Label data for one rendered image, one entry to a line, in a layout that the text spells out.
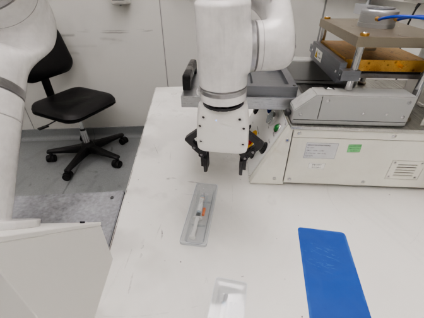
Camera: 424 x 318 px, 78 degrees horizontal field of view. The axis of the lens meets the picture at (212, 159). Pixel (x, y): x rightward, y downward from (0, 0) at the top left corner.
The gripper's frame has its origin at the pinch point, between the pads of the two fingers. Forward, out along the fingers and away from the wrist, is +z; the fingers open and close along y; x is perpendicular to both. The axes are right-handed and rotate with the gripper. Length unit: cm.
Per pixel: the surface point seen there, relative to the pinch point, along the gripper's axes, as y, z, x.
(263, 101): 7.5, -8.4, 15.0
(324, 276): 21.2, 11.2, -16.2
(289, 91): 13.4, -10.2, 16.8
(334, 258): 23.7, 11.6, -11.8
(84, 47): -125, 15, 141
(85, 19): -120, -3, 143
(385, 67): 33.1, -15.6, 19.2
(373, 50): 32.5, -16.8, 27.8
